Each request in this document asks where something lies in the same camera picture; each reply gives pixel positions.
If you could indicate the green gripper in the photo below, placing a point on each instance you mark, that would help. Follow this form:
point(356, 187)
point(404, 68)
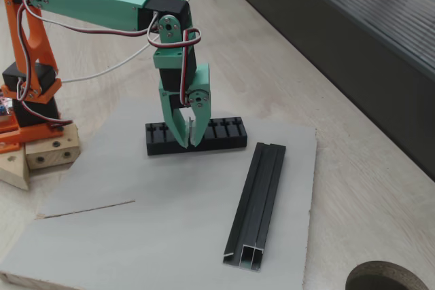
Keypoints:
point(203, 108)

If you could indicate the small metal plate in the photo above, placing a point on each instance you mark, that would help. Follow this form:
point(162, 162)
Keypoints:
point(191, 130)

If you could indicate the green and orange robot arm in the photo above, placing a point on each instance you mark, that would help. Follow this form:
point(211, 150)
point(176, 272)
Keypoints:
point(102, 1)

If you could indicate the black slotted holder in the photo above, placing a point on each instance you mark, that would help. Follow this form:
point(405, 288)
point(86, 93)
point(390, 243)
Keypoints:
point(224, 144)

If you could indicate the black aluminium profile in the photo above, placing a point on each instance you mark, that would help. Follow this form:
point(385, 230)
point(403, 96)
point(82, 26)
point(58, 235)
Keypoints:
point(258, 201)

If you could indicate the grey painted wooden board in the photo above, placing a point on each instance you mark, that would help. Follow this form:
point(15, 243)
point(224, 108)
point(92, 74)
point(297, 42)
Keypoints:
point(136, 235)

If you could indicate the wooden robot mounting base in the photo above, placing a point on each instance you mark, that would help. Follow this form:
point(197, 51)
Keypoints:
point(51, 154)

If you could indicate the red controller board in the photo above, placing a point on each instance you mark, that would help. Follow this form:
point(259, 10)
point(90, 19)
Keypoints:
point(5, 106)

